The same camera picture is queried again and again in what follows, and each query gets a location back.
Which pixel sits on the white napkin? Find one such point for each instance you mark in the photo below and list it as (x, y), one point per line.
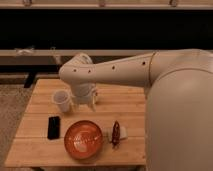
(123, 133)

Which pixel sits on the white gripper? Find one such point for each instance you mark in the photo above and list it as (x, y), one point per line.
(83, 94)

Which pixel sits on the white plastic cup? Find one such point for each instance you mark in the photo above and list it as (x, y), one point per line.
(62, 99)

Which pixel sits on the black rectangular block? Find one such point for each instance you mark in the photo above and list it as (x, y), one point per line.
(53, 128)

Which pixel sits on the wooden table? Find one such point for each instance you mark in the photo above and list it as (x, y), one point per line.
(32, 148)

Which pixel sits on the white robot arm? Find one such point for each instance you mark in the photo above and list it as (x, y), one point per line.
(179, 101)

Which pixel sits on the orange bowl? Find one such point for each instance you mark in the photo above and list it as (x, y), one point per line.
(83, 139)

